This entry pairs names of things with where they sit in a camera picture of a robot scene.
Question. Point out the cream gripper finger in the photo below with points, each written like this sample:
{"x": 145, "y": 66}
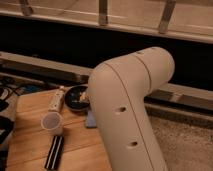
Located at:
{"x": 83, "y": 96}

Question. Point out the white plastic cup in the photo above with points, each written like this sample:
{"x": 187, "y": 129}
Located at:
{"x": 52, "y": 122}

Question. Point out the black ceramic bowl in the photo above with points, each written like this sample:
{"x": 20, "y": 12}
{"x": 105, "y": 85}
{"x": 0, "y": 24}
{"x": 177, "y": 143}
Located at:
{"x": 72, "y": 98}

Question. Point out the wooden table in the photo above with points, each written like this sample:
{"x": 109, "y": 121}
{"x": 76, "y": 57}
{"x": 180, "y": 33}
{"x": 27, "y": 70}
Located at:
{"x": 28, "y": 149}

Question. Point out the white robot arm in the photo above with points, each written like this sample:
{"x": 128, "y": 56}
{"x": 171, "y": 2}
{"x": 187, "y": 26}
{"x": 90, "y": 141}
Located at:
{"x": 116, "y": 92}

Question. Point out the blue sponge block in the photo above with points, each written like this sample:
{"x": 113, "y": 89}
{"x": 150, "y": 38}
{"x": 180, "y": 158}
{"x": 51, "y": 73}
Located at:
{"x": 90, "y": 120}

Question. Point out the grey metal rail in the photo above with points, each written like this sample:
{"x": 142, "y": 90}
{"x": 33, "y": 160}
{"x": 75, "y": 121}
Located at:
{"x": 44, "y": 67}

